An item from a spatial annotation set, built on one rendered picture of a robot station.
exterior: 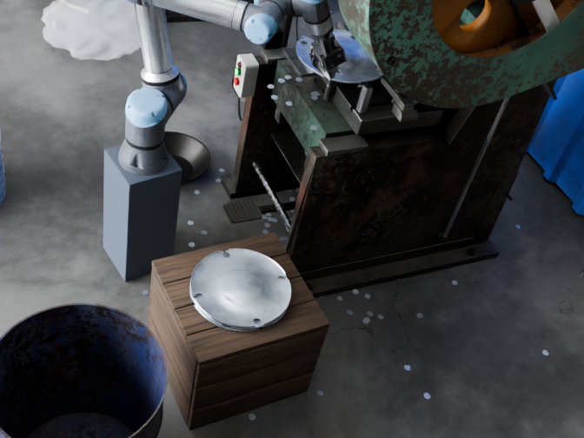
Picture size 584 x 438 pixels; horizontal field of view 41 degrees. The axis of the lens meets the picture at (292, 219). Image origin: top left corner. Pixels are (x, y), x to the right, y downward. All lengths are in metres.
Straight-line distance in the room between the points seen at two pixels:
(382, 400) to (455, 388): 0.27
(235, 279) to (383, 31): 0.84
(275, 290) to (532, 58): 0.95
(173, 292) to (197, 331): 0.15
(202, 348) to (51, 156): 1.30
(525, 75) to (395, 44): 0.47
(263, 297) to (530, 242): 1.40
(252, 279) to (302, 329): 0.21
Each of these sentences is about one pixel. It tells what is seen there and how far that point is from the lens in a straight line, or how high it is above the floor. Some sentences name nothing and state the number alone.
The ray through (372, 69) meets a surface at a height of 0.78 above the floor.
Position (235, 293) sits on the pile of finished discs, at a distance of 2.23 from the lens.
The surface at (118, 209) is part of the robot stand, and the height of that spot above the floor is 0.29.
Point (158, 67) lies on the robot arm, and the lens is 2.39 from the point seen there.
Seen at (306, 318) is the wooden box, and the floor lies 0.35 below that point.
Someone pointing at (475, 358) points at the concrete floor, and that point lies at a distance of 2.80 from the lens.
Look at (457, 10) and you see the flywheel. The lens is 2.05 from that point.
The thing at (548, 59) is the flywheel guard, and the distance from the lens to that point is 2.25.
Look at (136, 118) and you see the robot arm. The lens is 2.32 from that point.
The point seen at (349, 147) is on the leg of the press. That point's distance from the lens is 2.37.
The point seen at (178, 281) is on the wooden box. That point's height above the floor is 0.35.
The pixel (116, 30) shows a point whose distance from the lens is 3.61.
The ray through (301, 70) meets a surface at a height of 0.78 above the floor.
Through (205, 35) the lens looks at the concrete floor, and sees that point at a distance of 3.95.
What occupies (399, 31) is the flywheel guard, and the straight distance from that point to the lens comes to 1.88.
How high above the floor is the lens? 2.08
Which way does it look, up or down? 44 degrees down
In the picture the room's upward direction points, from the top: 14 degrees clockwise
